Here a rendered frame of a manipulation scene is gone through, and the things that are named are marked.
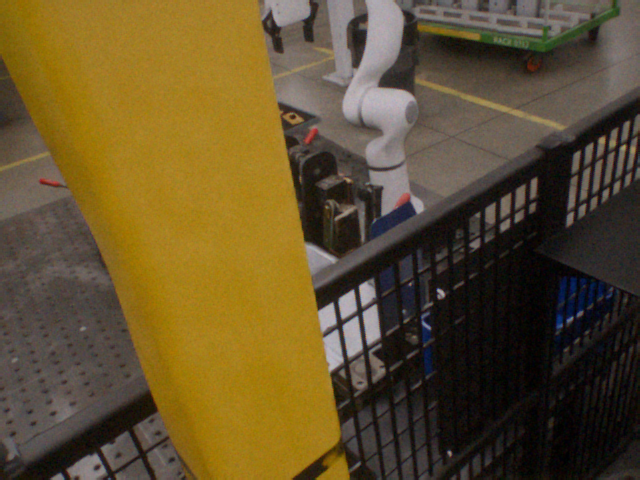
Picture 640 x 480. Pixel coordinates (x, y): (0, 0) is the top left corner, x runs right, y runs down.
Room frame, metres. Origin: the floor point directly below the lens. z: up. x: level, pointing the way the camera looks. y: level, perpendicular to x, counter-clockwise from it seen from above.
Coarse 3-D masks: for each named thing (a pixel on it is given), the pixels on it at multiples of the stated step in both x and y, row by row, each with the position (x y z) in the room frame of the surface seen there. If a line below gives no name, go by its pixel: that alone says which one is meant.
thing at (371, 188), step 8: (368, 184) 1.19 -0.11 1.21; (376, 184) 1.18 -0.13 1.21; (360, 192) 1.16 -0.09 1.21; (368, 192) 1.17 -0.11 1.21; (376, 192) 1.16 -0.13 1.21; (360, 200) 1.16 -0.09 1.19; (368, 200) 1.19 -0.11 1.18; (376, 200) 1.16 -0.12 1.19; (368, 208) 1.19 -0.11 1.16; (376, 208) 1.16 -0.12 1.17; (368, 216) 1.18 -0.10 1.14; (376, 216) 1.16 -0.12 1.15; (368, 224) 1.18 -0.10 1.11; (368, 232) 1.18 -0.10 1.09; (368, 240) 1.18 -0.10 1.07
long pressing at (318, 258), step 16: (320, 256) 1.25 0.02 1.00; (368, 288) 1.09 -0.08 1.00; (352, 304) 1.05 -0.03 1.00; (320, 320) 1.01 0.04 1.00; (352, 320) 0.99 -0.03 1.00; (368, 320) 0.99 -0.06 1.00; (336, 336) 0.95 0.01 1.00; (352, 336) 0.94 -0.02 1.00; (368, 336) 0.94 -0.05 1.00; (336, 352) 0.91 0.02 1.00; (352, 352) 0.90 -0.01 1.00
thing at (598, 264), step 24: (552, 144) 0.60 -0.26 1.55; (552, 168) 0.59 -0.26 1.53; (552, 192) 0.59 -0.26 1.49; (624, 192) 0.66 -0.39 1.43; (552, 216) 0.59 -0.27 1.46; (600, 216) 0.62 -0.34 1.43; (624, 216) 0.61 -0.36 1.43; (552, 240) 0.59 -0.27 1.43; (576, 240) 0.58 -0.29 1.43; (600, 240) 0.57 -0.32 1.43; (624, 240) 0.56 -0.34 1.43; (552, 264) 0.58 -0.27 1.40; (576, 264) 0.54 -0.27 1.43; (600, 264) 0.53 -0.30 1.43; (624, 264) 0.52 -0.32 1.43; (624, 288) 0.48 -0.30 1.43
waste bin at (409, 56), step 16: (416, 16) 4.38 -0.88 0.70; (352, 32) 4.29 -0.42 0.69; (416, 32) 4.32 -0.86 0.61; (352, 48) 4.29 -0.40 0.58; (400, 48) 4.17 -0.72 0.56; (416, 48) 4.26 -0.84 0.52; (352, 64) 4.43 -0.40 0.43; (400, 64) 4.20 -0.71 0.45; (416, 64) 4.28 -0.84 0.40; (384, 80) 4.20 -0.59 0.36; (400, 80) 4.20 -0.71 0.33
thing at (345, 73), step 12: (336, 0) 5.32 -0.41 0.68; (348, 0) 5.37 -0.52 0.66; (336, 12) 5.34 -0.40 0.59; (348, 12) 5.36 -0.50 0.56; (336, 24) 5.36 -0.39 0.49; (336, 36) 5.38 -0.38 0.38; (336, 48) 5.40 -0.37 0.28; (336, 60) 5.43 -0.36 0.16; (348, 60) 5.34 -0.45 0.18; (336, 72) 5.49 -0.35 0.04; (348, 72) 5.33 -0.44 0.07; (348, 84) 5.21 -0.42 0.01
